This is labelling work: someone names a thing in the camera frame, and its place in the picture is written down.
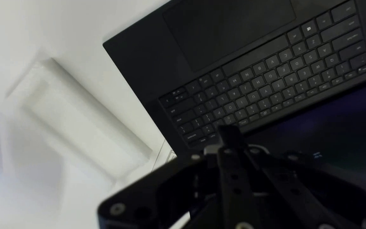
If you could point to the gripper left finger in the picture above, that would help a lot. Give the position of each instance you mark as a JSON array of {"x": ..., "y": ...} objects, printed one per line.
[{"x": 157, "y": 187}]

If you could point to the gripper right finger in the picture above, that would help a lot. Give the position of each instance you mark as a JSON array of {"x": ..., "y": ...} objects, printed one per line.
[{"x": 297, "y": 190}]

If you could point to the black laptop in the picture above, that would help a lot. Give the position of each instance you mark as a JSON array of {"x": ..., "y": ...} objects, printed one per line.
[{"x": 233, "y": 63}]

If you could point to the long white box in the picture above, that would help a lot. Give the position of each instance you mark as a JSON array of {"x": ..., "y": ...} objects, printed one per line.
[{"x": 81, "y": 121}]

